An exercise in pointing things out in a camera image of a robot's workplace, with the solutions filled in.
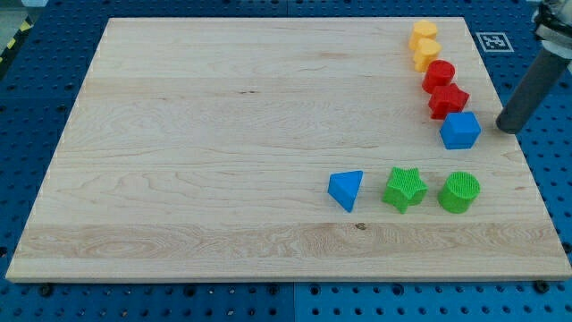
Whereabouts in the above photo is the yellow heart block far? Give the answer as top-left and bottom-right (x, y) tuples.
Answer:
(408, 20), (438, 50)

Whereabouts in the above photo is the blue cube block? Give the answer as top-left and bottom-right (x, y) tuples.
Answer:
(440, 112), (482, 149)

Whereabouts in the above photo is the green star block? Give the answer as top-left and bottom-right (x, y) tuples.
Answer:
(382, 166), (428, 214)

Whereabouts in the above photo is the yellow heart block near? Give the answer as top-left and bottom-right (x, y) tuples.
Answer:
(413, 38), (442, 72)

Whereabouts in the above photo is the light wooden board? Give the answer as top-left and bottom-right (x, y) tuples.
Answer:
(6, 17), (571, 284)

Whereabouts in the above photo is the red star block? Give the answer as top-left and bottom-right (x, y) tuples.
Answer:
(428, 83), (470, 120)

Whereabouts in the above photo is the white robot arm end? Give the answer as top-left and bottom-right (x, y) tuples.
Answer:
(528, 0), (571, 73)

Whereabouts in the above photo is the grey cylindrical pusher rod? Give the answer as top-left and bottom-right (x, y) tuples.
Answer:
(496, 47), (571, 134)

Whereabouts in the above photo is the white fiducial marker tag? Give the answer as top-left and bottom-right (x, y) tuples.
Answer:
(476, 31), (514, 53)

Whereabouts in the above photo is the red cylinder block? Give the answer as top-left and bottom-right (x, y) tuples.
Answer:
(422, 60), (456, 94)

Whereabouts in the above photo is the blue triangle block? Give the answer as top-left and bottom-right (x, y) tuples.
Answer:
(327, 170), (364, 213)

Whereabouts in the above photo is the green cylinder block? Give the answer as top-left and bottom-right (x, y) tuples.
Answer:
(438, 172), (481, 214)

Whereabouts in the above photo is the yellow heart block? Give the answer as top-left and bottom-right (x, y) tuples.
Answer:
(413, 38), (442, 72)
(408, 20), (438, 50)

